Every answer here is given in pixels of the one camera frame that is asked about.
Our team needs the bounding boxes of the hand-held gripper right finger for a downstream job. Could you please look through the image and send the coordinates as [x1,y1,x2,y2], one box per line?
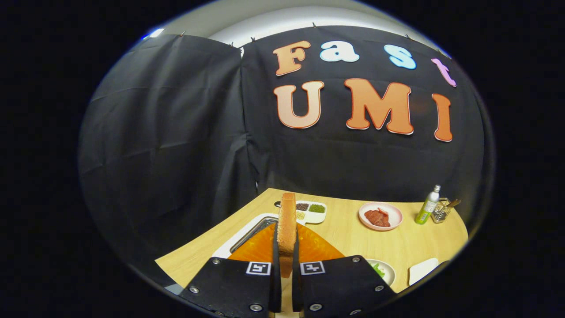
[291,223,398,318]

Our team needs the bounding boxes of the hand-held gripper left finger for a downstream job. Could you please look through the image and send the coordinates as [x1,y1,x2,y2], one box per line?
[179,223,282,318]

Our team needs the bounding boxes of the toasted bread slice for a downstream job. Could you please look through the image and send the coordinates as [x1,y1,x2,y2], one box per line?
[277,193,297,279]

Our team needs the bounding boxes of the large round white plate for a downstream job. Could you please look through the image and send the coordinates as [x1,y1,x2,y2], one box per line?
[365,259,396,287]

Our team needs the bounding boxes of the white toaster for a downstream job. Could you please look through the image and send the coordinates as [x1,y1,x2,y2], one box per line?
[212,213,283,259]

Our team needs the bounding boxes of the white divided condiment dish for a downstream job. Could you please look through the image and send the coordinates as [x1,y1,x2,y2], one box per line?
[295,201,328,224]

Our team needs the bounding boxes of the red meat slices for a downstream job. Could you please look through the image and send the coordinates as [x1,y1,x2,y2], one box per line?
[365,208,392,228]

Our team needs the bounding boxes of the small square white plate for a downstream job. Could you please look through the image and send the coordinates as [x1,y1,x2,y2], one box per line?
[408,258,440,286]

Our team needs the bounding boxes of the pink plate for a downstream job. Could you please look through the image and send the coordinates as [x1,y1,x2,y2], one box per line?
[358,202,403,231]

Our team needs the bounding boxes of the green label metal bottle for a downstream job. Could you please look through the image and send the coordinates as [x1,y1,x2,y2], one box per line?
[415,185,441,225]

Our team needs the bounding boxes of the black backdrop cloth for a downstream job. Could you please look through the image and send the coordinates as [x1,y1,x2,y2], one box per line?
[79,26,495,288]

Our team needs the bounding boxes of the wire cutlery holder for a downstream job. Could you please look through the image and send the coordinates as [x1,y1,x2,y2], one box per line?
[431,199,452,223]

